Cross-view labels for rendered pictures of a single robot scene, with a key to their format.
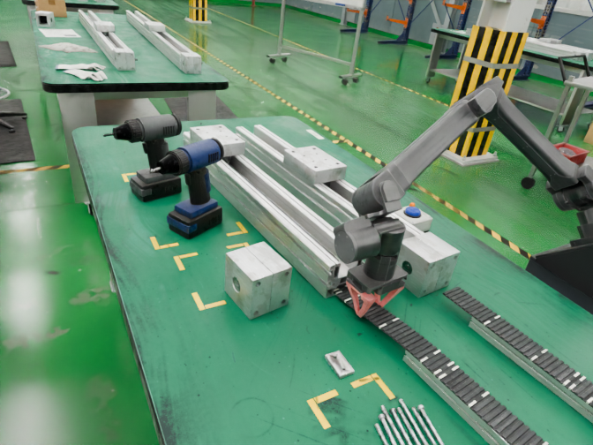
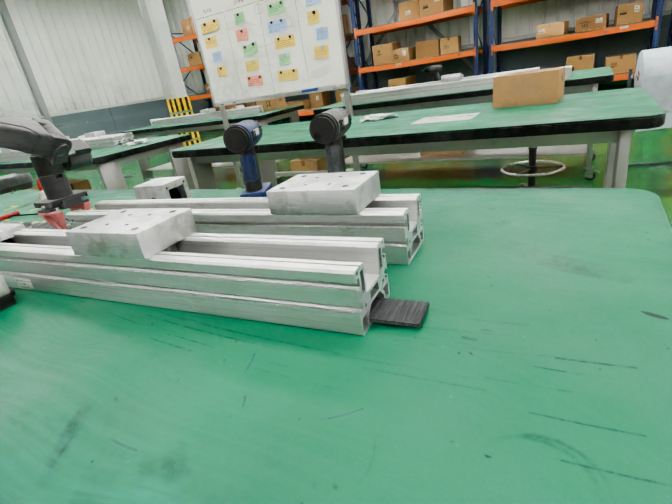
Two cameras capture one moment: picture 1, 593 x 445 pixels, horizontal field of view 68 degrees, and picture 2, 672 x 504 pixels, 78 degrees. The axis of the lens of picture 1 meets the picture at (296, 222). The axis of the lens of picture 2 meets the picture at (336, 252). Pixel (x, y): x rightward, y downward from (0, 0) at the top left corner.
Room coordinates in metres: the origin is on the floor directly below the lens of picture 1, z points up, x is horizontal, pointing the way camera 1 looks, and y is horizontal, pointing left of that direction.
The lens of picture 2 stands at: (1.89, -0.01, 1.06)
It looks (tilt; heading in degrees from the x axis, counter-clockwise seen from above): 23 degrees down; 155
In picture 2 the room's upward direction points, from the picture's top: 9 degrees counter-clockwise
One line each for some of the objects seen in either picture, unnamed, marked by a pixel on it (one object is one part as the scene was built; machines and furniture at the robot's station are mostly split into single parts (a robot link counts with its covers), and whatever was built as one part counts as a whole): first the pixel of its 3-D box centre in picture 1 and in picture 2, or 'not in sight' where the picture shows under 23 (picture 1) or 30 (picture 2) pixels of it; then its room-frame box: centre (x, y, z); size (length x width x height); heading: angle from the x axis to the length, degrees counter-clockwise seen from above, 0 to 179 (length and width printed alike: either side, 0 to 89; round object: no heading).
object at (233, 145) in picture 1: (216, 145); (326, 200); (1.26, 0.27, 0.87); 0.16 x 0.11 x 0.07; 37
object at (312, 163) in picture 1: (313, 168); (135, 239); (1.18, -0.03, 0.87); 0.16 x 0.11 x 0.07; 37
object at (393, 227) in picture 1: (384, 237); (49, 163); (0.68, -0.16, 0.97); 0.07 x 0.06 x 0.07; 125
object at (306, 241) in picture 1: (254, 194); (219, 225); (1.06, 0.12, 0.82); 0.80 x 0.10 x 0.09; 37
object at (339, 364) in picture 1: (339, 364); not in sight; (0.54, -0.11, 0.78); 0.05 x 0.03 x 0.01; 31
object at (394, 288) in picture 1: (378, 291); (64, 218); (0.69, -0.18, 0.84); 0.07 x 0.07 x 0.09; 37
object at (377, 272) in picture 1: (379, 263); (57, 189); (0.68, -0.17, 0.91); 0.10 x 0.07 x 0.07; 127
